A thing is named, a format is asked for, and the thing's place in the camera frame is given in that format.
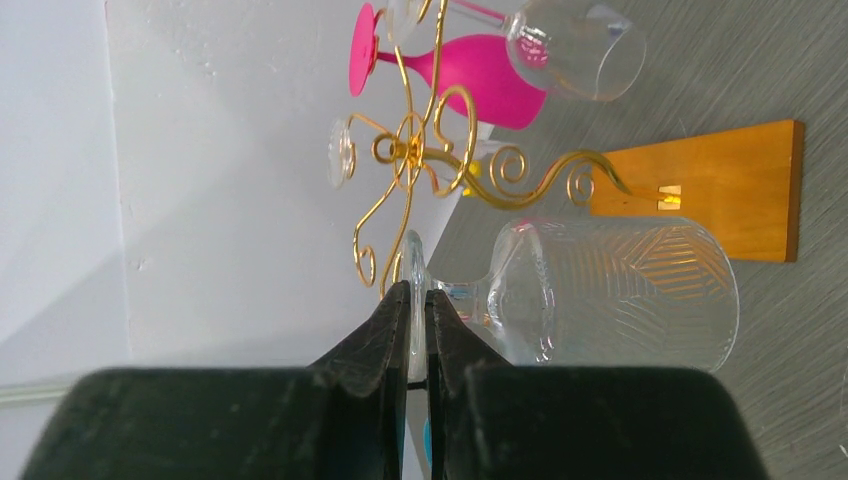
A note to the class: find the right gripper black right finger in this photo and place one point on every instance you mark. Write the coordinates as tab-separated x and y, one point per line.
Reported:
490	419

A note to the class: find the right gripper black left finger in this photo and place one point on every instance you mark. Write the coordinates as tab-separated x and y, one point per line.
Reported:
341	417

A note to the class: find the clear patterned wine glass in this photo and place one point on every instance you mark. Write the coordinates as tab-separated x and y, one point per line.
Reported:
597	291

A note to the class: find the blue wine glass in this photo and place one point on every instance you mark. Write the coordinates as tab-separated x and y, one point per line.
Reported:
427	442

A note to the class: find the clear back-left wine glass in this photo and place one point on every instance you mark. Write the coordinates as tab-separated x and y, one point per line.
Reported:
341	154

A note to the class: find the pink wine glass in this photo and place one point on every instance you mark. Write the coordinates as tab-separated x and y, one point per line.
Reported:
478	62

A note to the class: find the orange wooden rack base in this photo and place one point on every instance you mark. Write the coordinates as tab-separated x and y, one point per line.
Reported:
743	185

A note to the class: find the clear back-right wine glass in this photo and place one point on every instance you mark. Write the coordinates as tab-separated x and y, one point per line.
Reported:
580	49

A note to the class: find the gold wire glass rack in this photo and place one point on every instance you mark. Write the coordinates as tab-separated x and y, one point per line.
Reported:
453	115

